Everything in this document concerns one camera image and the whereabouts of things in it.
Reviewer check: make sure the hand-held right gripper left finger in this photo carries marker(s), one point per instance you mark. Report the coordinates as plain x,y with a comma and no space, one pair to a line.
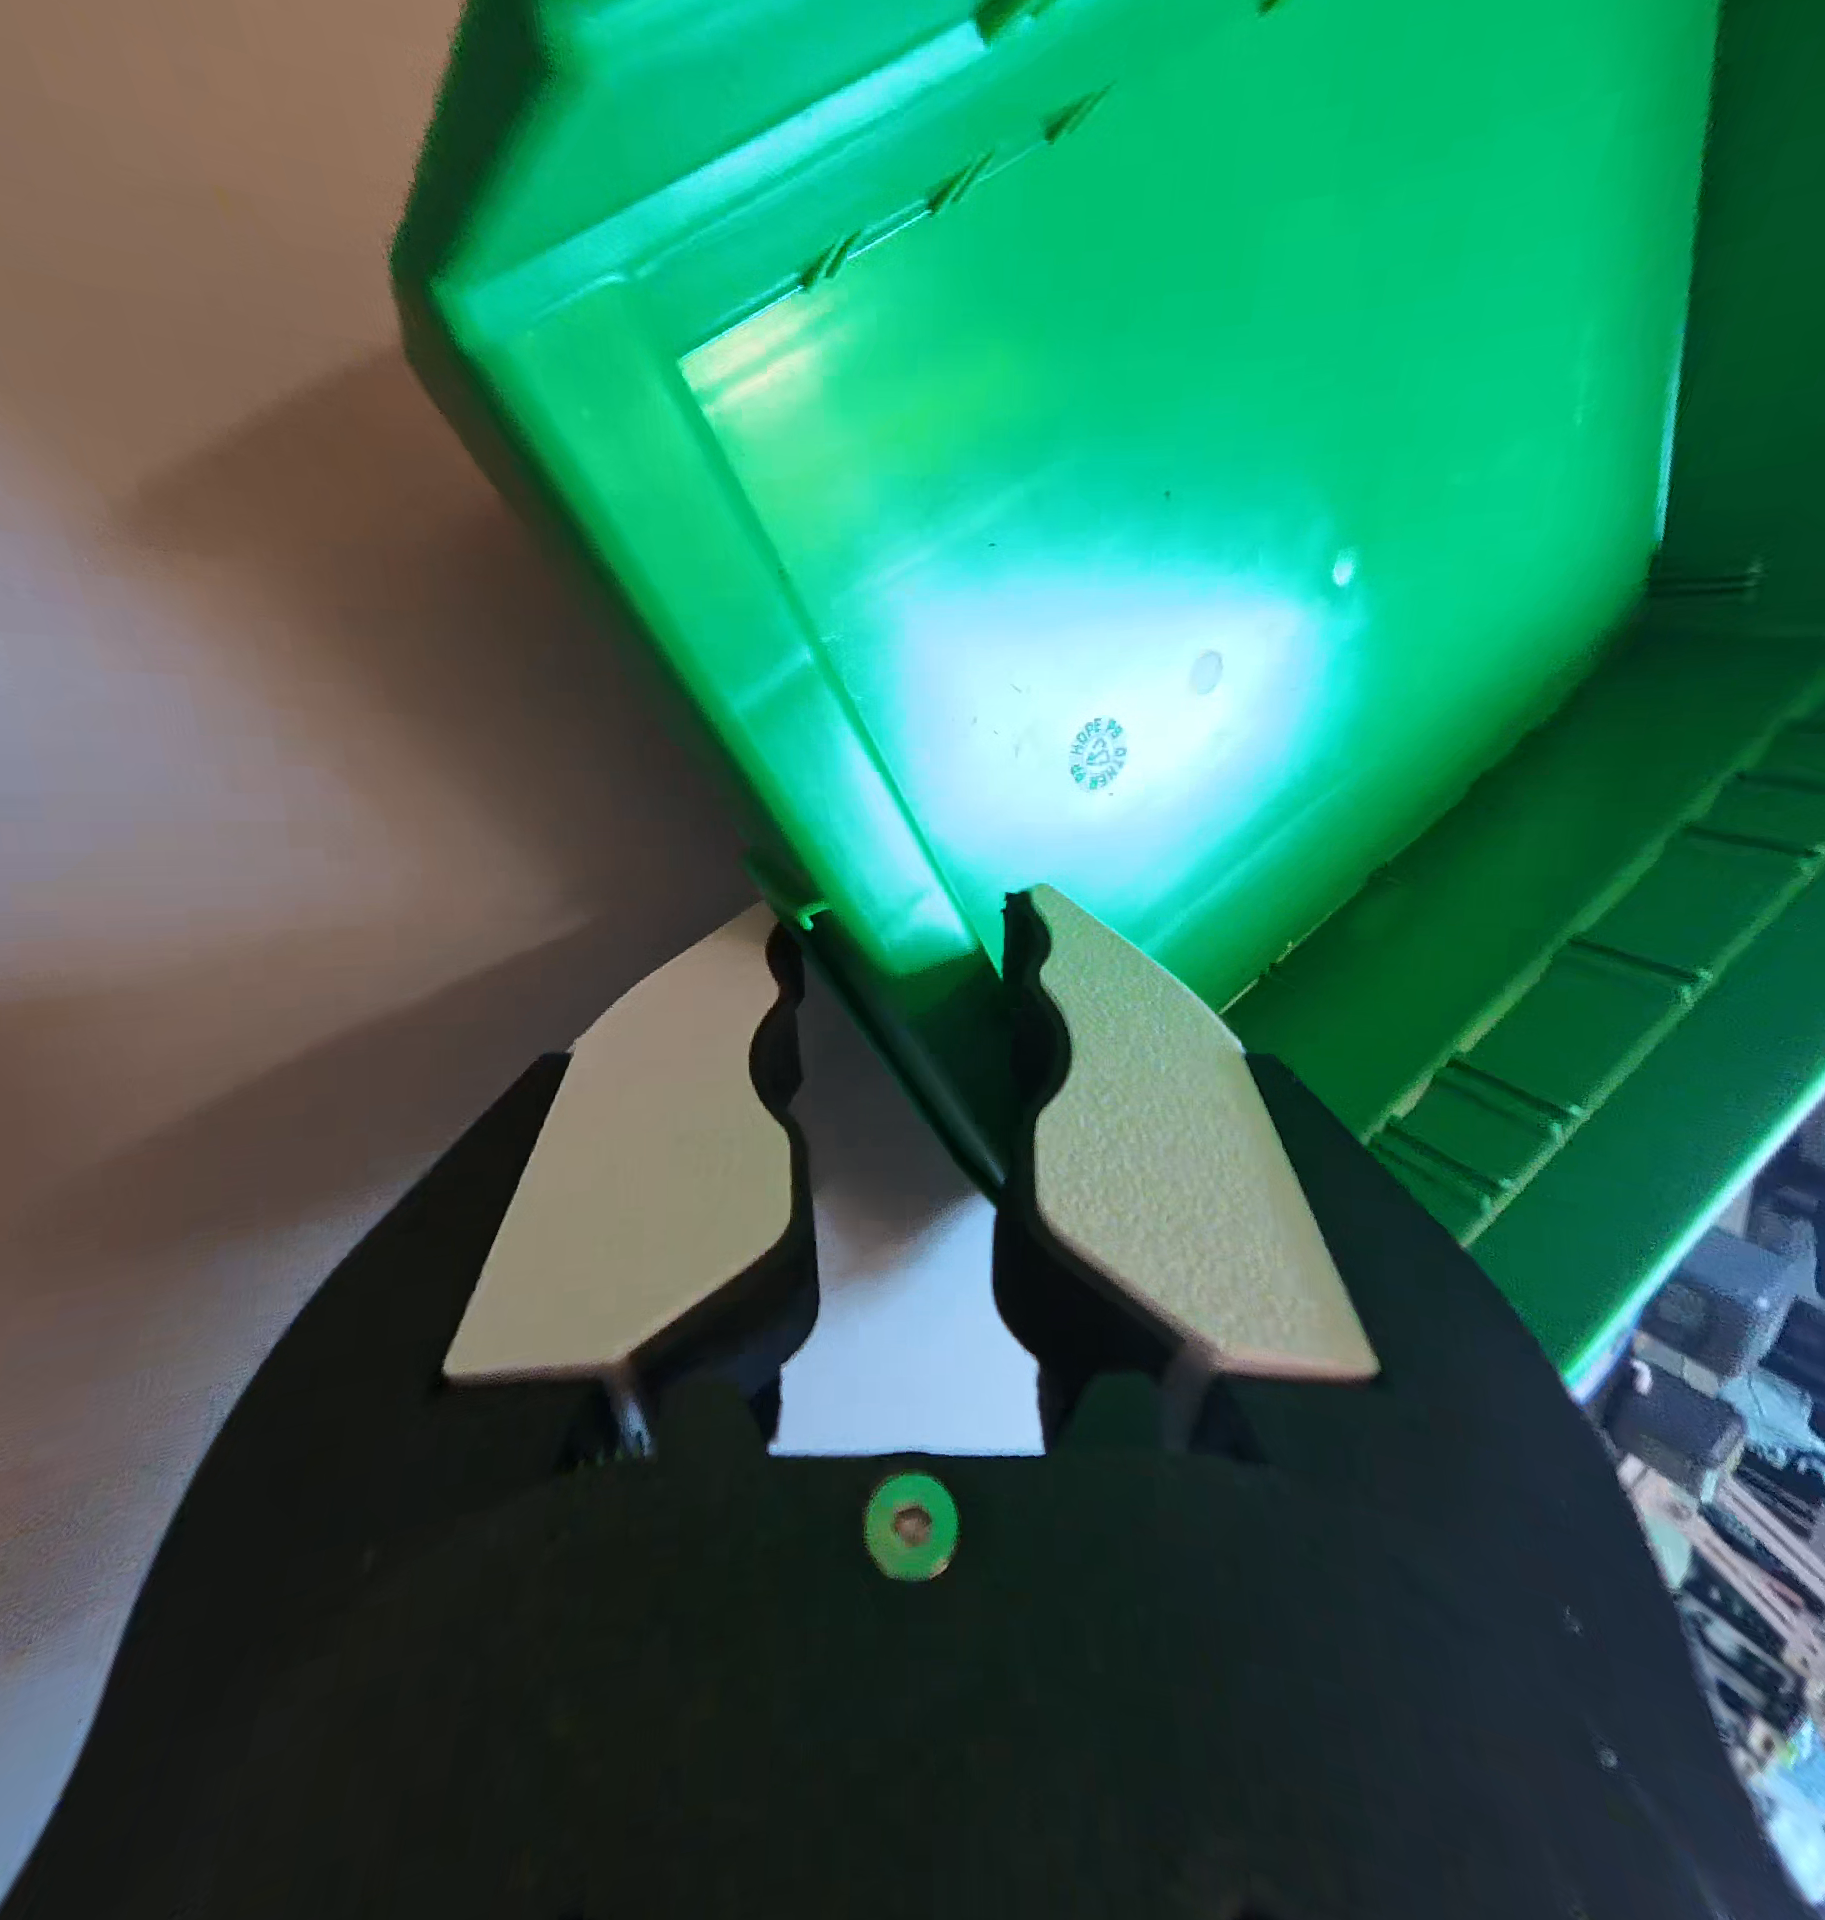
643,1186

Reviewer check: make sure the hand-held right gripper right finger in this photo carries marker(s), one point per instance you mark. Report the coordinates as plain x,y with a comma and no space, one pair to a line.
1183,1186

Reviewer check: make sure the green plastic bin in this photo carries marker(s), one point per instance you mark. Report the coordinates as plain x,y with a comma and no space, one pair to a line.
1153,451

